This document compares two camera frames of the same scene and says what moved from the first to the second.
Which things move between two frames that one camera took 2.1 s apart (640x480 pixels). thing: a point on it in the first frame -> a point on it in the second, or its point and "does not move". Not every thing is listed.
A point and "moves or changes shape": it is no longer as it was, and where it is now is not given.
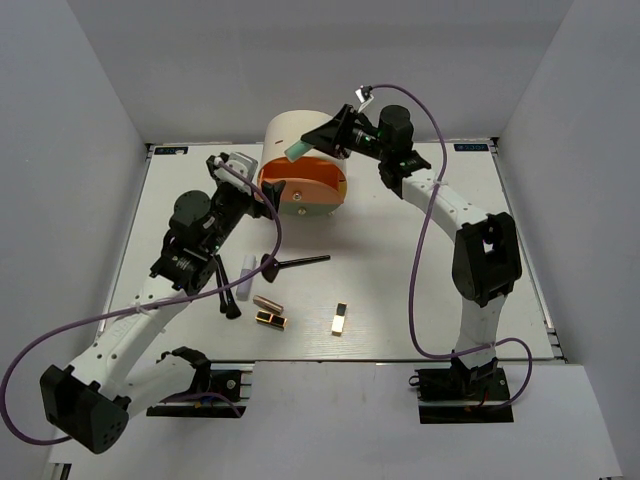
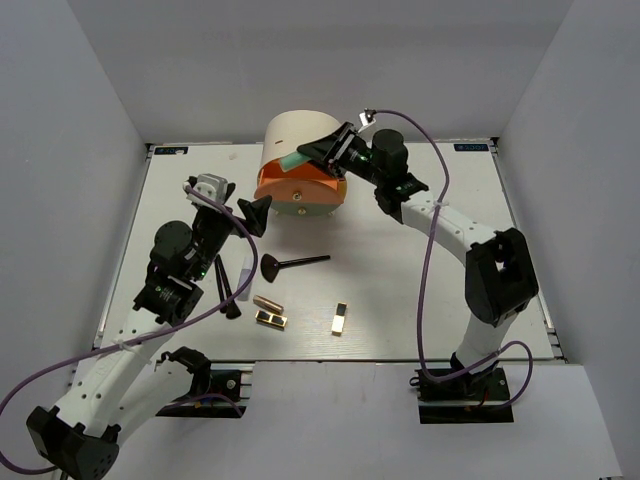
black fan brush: (271, 269) does not move
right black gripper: (332, 138) -> (331, 148)
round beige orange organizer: (314, 186) does not move
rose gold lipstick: (268, 304) does not move
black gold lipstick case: (270, 320) does not move
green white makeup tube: (297, 150) moves or changes shape
